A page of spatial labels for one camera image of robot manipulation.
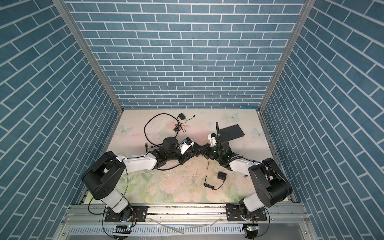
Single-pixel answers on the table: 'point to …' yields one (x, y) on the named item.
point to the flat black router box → (230, 132)
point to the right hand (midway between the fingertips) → (195, 148)
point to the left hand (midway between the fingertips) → (192, 153)
